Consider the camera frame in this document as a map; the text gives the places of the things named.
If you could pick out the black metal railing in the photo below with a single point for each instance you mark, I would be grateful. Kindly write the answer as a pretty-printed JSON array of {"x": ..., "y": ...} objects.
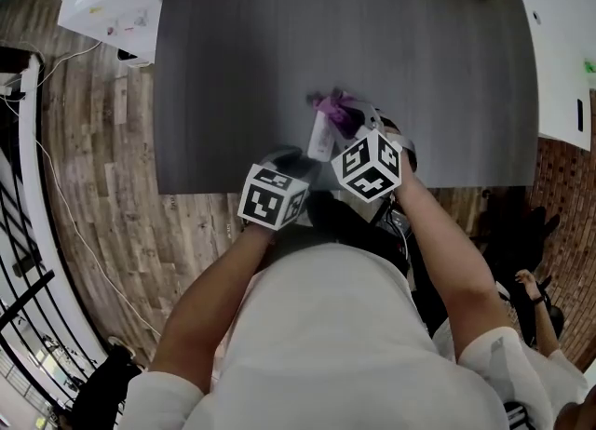
[{"x": 28, "y": 295}]

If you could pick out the purple cloth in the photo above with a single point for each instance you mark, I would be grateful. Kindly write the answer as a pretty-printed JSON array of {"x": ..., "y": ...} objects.
[{"x": 333, "y": 104}]

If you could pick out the white remote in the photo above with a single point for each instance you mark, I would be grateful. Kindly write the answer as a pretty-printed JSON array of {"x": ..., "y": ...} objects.
[{"x": 321, "y": 142}]

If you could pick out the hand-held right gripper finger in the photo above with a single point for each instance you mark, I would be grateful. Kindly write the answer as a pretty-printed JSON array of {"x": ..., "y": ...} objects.
[
  {"x": 375, "y": 116},
  {"x": 345, "y": 140}
]

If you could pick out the person's right hand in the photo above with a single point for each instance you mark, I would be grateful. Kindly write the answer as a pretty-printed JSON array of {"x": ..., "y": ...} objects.
[{"x": 393, "y": 128}]

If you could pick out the person's black trousers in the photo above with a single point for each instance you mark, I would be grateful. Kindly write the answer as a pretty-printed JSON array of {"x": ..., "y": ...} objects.
[
  {"x": 102, "y": 391},
  {"x": 335, "y": 219}
]

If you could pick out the person's left forearm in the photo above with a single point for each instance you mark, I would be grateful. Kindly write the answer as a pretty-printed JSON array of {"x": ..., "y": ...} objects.
[{"x": 205, "y": 302}]

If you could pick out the black battery box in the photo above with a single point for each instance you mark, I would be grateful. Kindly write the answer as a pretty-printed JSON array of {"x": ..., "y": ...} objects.
[{"x": 399, "y": 224}]

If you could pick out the slim black device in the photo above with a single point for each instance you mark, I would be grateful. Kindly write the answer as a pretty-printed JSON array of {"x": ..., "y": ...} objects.
[{"x": 581, "y": 115}]

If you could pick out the person's right forearm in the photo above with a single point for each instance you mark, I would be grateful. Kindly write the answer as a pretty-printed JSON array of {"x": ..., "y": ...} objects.
[{"x": 451, "y": 260}]

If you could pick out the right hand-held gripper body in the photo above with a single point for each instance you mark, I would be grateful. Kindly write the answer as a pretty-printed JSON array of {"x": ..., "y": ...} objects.
[{"x": 368, "y": 167}]

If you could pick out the person's white shirt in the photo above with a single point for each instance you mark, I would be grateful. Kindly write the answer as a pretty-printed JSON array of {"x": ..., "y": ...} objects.
[
  {"x": 326, "y": 349},
  {"x": 570, "y": 372}
]

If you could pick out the black office chair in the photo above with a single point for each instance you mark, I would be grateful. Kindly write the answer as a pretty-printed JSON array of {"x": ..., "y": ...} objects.
[{"x": 526, "y": 242}]

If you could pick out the white water dispenser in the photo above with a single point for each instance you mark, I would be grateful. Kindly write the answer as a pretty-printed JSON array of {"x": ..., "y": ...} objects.
[{"x": 116, "y": 4}]

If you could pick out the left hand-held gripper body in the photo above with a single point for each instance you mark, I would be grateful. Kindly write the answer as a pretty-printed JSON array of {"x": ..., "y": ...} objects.
[{"x": 270, "y": 200}]

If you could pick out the white desk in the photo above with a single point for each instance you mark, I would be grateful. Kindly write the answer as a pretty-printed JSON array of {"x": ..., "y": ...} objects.
[{"x": 559, "y": 70}]

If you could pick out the small white bin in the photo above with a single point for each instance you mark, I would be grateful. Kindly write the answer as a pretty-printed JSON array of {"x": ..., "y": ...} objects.
[{"x": 132, "y": 58}]

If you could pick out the another person's forearm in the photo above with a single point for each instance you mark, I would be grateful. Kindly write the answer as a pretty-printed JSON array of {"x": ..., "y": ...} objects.
[{"x": 548, "y": 330}]

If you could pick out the small green object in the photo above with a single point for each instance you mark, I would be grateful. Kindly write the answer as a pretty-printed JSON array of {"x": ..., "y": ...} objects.
[{"x": 590, "y": 67}]

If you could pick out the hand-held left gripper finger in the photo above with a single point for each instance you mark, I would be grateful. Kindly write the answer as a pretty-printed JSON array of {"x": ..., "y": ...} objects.
[
  {"x": 281, "y": 156},
  {"x": 307, "y": 170}
]

